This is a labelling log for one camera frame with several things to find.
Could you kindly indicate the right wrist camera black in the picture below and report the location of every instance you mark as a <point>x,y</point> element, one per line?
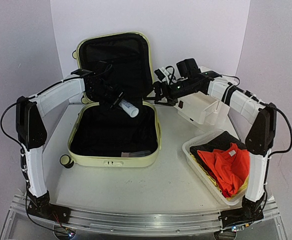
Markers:
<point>187,68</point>

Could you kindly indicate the black garment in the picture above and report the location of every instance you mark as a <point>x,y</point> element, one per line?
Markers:
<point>221,142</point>

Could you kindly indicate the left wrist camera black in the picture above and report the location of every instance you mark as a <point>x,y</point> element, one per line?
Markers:
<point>94,71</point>

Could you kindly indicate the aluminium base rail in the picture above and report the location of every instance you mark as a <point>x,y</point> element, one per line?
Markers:
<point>92,223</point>

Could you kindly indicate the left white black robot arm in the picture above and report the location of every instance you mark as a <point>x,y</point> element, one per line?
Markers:
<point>32,134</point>

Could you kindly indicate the white three-drawer storage cabinet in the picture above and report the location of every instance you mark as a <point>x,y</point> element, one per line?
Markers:
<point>201,109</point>

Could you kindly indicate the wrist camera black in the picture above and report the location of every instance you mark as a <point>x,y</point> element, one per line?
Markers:
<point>94,71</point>
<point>187,68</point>

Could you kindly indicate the pale green hard-shell suitcase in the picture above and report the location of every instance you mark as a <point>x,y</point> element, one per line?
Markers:
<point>100,135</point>

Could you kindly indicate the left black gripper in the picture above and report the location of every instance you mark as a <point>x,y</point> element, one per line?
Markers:
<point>113,105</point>

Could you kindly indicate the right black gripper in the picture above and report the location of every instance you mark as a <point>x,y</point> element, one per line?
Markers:
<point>159,90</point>

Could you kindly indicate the white grey tube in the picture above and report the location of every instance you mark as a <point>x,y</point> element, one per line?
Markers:
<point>129,108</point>

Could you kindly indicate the white perforated plastic basket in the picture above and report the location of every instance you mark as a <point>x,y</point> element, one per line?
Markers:
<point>203,172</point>

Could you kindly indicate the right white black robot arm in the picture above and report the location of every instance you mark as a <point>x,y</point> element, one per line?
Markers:
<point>259,141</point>

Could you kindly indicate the yellow garment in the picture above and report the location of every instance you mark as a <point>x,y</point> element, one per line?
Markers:
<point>204,169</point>

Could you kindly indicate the orange red garment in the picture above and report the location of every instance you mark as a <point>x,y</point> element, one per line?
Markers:
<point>231,167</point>

